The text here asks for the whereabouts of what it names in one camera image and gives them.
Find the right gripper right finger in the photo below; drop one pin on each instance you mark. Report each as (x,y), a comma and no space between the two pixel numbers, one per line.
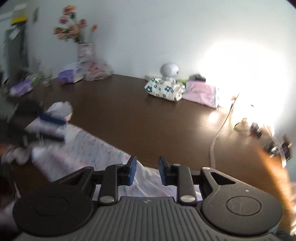
(195,187)

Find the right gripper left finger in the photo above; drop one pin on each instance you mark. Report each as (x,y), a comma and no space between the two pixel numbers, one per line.
(109,180)

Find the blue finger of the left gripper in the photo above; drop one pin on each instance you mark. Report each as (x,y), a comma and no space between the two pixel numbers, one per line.
(43,115)

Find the pink floral garment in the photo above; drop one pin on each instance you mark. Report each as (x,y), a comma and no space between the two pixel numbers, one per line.
(80,149)

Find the clear glass jar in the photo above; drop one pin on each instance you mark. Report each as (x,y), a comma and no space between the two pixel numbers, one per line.
(47,77)

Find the purple tissue pack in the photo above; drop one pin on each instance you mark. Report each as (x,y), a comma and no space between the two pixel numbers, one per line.
(70,76)

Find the grey cabinet with boxes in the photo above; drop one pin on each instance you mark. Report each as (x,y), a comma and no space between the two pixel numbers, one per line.
(13,37)

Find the pink floral plastic bag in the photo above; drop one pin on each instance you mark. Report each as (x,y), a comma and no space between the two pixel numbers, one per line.
(97,71)

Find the floral paper vase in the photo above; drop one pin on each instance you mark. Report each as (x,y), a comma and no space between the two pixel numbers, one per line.
(85,52)

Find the blue flower fabric bag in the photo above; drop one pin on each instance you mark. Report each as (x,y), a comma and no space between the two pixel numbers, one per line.
(158,87)

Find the pink fabric storage bag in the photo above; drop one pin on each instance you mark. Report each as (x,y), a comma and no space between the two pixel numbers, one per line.
(201,93)

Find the pink artificial flower bouquet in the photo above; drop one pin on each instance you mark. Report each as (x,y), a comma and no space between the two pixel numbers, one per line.
(71,28)

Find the black clip device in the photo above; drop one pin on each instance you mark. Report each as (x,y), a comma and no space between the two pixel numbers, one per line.
(274,147)

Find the white round robot toy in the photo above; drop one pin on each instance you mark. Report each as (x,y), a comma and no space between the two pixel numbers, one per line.
(169,72)

